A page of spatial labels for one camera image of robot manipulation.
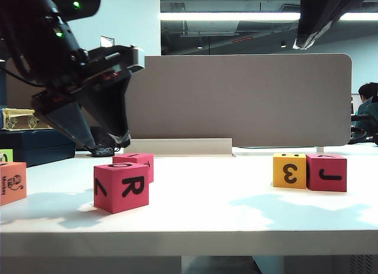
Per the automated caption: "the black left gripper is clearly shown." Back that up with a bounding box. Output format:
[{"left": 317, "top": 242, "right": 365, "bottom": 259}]
[{"left": 32, "top": 45, "right": 133, "bottom": 152}]

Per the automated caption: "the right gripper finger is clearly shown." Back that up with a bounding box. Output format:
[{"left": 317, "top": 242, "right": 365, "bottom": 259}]
[
  {"left": 293, "top": 0, "right": 340, "bottom": 49},
  {"left": 295, "top": 0, "right": 367, "bottom": 50}
]

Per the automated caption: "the red foam block T I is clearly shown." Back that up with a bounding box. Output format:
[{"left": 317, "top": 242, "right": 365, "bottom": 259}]
[{"left": 112, "top": 152, "right": 155, "bottom": 183}]

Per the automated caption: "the red foam block O R 7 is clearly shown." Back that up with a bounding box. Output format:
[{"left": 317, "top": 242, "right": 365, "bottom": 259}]
[{"left": 93, "top": 162, "right": 150, "bottom": 214}]

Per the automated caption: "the orange foam block monkey 6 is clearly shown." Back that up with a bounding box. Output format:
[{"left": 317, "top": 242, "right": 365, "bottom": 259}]
[{"left": 0, "top": 161, "right": 27, "bottom": 206}]

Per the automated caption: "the red foam block A J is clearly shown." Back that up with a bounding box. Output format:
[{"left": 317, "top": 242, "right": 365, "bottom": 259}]
[{"left": 306, "top": 153, "right": 348, "bottom": 193}]

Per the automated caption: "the yellow foam block H 3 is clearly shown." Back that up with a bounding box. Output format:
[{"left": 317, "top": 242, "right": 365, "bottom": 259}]
[{"left": 272, "top": 152, "right": 308, "bottom": 189}]

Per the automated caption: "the black mug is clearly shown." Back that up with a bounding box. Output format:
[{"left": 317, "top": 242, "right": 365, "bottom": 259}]
[{"left": 90, "top": 126, "right": 122, "bottom": 158}]

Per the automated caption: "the dark blue case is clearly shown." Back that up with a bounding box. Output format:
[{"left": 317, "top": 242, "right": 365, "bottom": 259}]
[{"left": 0, "top": 128, "right": 76, "bottom": 168}]

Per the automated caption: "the yellow patterned box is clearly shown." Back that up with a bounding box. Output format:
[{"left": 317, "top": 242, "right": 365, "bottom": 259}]
[{"left": 0, "top": 107, "right": 51, "bottom": 131}]

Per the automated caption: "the seated person dark hair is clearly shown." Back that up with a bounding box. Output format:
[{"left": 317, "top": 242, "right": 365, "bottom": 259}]
[{"left": 356, "top": 82, "right": 378, "bottom": 145}]

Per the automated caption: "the black office chair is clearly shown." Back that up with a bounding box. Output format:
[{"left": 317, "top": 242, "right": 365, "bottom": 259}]
[{"left": 350, "top": 113, "right": 378, "bottom": 146}]

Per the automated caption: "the brown desk divider panel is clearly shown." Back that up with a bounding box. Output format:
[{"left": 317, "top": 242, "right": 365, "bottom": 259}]
[{"left": 5, "top": 53, "right": 354, "bottom": 148}]

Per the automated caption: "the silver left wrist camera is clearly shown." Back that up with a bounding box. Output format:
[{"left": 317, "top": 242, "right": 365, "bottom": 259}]
[{"left": 129, "top": 46, "right": 146, "bottom": 73}]

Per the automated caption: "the wall sign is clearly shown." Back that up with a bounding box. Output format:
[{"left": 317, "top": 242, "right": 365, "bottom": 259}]
[{"left": 99, "top": 35, "right": 116, "bottom": 50}]

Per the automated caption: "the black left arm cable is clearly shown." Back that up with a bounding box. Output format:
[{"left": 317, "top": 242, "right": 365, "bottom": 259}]
[{"left": 0, "top": 61, "right": 45, "bottom": 89}]

